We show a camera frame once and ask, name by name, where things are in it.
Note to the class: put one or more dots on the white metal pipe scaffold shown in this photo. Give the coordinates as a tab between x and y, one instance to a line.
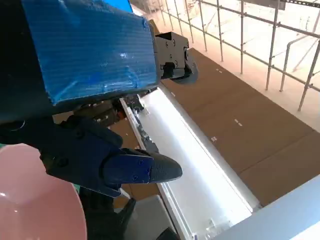
271	50

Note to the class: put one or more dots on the pink bowl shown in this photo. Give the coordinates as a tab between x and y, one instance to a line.
37	200

